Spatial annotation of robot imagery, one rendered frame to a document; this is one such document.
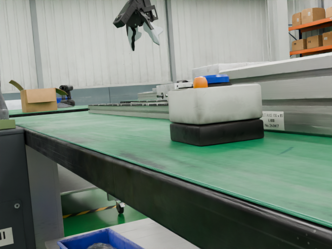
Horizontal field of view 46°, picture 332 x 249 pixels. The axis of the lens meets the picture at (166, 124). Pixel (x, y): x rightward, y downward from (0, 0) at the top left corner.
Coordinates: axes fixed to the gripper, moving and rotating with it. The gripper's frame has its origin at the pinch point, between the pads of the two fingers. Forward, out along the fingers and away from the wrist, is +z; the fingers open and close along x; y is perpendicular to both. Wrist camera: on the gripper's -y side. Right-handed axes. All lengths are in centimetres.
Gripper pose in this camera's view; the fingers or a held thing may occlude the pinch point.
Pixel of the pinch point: (144, 49)
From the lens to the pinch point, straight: 144.2
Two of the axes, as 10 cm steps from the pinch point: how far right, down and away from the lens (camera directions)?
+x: -6.6, 0.0, 7.5
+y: 7.0, -3.6, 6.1
